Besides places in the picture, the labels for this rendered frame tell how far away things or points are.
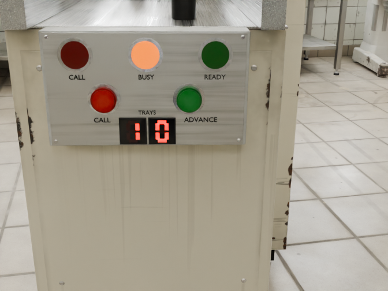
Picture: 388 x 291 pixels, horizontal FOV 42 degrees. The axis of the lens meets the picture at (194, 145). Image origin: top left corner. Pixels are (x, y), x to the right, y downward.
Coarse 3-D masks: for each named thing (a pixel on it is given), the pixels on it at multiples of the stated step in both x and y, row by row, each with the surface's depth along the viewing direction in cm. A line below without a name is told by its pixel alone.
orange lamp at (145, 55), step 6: (144, 42) 58; (150, 42) 58; (138, 48) 58; (144, 48) 58; (150, 48) 58; (156, 48) 58; (132, 54) 58; (138, 54) 58; (144, 54) 58; (150, 54) 58; (156, 54) 58; (132, 60) 58; (138, 60) 58; (144, 60) 58; (150, 60) 58; (156, 60) 58; (138, 66) 59; (144, 66) 59; (150, 66) 59
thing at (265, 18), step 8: (232, 0) 88; (240, 0) 76; (248, 0) 68; (256, 0) 61; (264, 0) 57; (272, 0) 57; (280, 0) 57; (240, 8) 76; (248, 8) 68; (256, 8) 61; (264, 8) 57; (272, 8) 57; (280, 8) 57; (248, 16) 68; (256, 16) 61; (264, 16) 57; (272, 16) 57; (280, 16) 57; (256, 24) 61; (264, 24) 58; (272, 24) 58; (280, 24) 58
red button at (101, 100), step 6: (96, 90) 59; (102, 90) 59; (108, 90) 59; (96, 96) 59; (102, 96) 59; (108, 96) 59; (114, 96) 59; (96, 102) 59; (102, 102) 59; (108, 102) 59; (114, 102) 60; (96, 108) 60; (102, 108) 60; (108, 108) 60
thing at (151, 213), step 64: (128, 0) 91; (192, 0) 65; (256, 64) 62; (256, 128) 65; (64, 192) 68; (128, 192) 68; (192, 192) 68; (256, 192) 69; (64, 256) 71; (128, 256) 72; (192, 256) 72; (256, 256) 72
